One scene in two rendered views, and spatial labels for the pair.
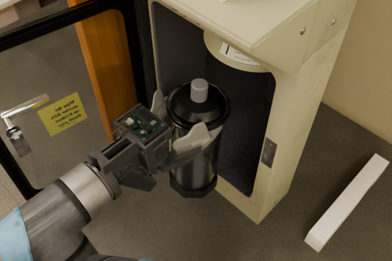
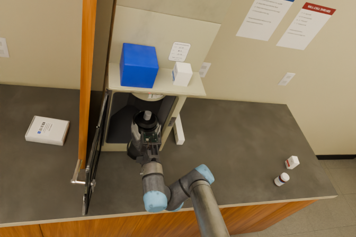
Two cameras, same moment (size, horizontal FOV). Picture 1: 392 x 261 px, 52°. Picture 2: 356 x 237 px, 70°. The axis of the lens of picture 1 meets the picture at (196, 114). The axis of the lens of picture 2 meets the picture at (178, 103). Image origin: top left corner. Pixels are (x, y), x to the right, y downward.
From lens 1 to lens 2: 69 cm
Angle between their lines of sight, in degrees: 47
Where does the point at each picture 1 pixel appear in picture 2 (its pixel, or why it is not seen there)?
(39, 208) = (157, 184)
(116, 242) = (126, 197)
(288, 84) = (184, 97)
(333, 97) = not seen: hidden behind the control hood
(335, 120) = not seen: hidden behind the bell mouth
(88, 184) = (158, 166)
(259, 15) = (197, 85)
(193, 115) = (152, 124)
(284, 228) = (168, 145)
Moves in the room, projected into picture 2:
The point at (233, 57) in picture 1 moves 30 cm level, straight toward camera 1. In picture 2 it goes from (154, 97) to (210, 149)
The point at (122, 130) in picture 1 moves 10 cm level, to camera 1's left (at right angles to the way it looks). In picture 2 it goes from (149, 143) to (130, 161)
